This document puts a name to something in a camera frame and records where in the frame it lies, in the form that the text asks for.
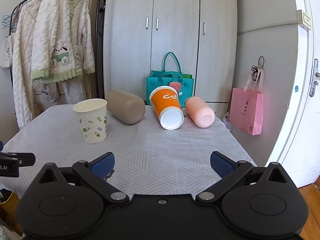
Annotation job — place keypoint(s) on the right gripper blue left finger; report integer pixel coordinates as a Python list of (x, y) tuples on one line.
[(93, 174)]

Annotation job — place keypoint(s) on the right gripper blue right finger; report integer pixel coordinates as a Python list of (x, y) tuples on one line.
[(230, 172)]

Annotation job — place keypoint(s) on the white paper cup green leaves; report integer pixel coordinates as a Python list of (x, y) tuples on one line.
[(91, 115)]

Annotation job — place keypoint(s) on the pink cup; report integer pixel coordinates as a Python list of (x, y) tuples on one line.
[(201, 114)]

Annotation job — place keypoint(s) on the brown cylindrical cup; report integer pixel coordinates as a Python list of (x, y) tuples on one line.
[(125, 106)]

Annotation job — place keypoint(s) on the orange paper cup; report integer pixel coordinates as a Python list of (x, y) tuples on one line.
[(165, 102)]

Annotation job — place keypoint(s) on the pink paper gift bag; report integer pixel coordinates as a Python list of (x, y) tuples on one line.
[(247, 105)]

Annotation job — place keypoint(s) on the white door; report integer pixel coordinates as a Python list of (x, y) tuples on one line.
[(297, 146)]

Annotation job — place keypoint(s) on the white canvas tote bag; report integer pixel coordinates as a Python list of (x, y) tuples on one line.
[(6, 61)]

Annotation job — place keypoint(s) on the teal felt handbag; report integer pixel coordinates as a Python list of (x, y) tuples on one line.
[(181, 83)]

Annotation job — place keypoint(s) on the white fluffy robe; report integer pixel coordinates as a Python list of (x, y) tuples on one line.
[(21, 64)]

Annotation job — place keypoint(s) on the white green fluffy pajama top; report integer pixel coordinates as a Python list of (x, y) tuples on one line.
[(62, 43)]

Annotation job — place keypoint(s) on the grey wooden wardrobe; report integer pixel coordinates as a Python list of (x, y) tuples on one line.
[(145, 35)]

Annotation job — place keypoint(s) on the black clothes rack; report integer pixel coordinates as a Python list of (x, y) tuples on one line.
[(22, 2)]

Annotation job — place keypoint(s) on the silver door handle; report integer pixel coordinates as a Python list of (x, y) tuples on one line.
[(314, 78)]

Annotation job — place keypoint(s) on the blue wire hangers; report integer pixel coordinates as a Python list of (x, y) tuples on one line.
[(11, 21)]

